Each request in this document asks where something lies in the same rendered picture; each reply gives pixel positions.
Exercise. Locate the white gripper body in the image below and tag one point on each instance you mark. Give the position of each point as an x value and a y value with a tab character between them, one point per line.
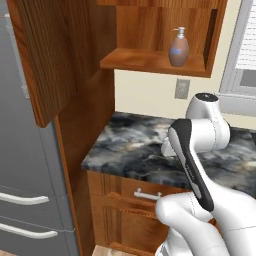
167	148

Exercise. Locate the wooden wall cabinet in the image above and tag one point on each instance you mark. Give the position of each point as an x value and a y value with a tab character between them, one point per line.
160	36

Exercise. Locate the tall wooden side panel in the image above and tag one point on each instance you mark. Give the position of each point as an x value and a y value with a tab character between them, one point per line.
86	160

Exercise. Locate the grey fridge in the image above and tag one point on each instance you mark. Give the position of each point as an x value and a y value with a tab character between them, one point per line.
30	160

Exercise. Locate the brown soap dispenser bottle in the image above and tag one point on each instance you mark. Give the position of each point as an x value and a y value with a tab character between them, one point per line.
179	50

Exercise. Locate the wooden drawer front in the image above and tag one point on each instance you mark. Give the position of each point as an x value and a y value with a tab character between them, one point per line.
128	186

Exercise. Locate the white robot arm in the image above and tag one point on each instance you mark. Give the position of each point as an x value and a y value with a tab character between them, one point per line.
206	213

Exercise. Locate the grey wall outlet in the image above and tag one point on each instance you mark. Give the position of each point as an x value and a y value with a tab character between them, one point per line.
182	88

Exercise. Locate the open wooden cabinet door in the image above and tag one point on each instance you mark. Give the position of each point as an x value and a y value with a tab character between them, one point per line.
46	56

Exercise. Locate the grey framed window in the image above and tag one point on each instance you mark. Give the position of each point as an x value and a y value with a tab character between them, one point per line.
240	63

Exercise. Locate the wooden base cabinet door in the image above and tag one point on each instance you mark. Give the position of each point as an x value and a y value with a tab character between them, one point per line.
130	226

